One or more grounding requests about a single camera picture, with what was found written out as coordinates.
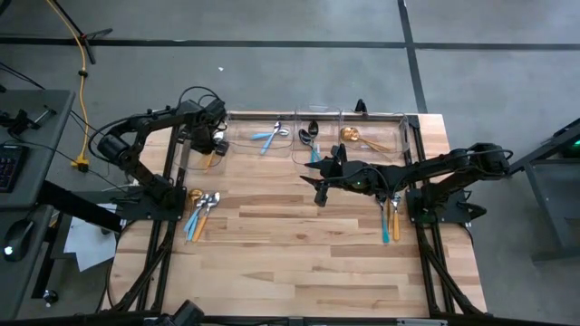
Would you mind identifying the teal handled black cutlery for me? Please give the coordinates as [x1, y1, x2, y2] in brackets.
[379, 194, 391, 245]

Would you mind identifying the black desk gadget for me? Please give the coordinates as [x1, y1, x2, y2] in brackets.
[0, 104, 58, 137]

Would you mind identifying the black computer mouse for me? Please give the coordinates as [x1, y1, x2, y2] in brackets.
[2, 218, 35, 263]

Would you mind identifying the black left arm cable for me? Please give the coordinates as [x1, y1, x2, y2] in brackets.
[176, 84, 223, 110]

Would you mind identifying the clear plastic bin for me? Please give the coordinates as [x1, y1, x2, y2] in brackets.
[292, 106, 345, 167]
[180, 108, 230, 176]
[339, 110, 413, 159]
[224, 108, 300, 159]

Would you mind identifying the black keyboard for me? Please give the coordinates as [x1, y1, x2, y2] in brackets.
[0, 144, 29, 194]

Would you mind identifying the grey desk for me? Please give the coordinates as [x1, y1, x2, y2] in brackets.
[0, 89, 76, 318]

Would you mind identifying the white paper sheet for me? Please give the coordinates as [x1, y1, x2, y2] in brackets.
[63, 203, 126, 273]

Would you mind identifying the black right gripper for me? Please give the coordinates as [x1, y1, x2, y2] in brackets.
[299, 144, 395, 207]

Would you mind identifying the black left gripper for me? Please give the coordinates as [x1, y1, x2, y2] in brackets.
[179, 98, 230, 158]

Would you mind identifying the black bulky object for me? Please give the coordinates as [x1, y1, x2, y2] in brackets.
[144, 298, 206, 326]

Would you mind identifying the silver metal bracket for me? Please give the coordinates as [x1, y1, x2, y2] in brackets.
[396, 318, 448, 326]

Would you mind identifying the orange handled silver spoon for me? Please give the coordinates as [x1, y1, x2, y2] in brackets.
[201, 129, 227, 173]
[192, 191, 222, 244]

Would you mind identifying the yellow cable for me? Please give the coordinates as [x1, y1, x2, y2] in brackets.
[44, 0, 92, 173]

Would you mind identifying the dark grey metal cart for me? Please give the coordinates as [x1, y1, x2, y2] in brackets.
[525, 117, 580, 264]

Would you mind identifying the black support beam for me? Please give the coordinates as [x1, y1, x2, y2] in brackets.
[38, 180, 123, 232]

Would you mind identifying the black tripod stand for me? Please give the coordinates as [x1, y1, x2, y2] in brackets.
[49, 0, 114, 64]

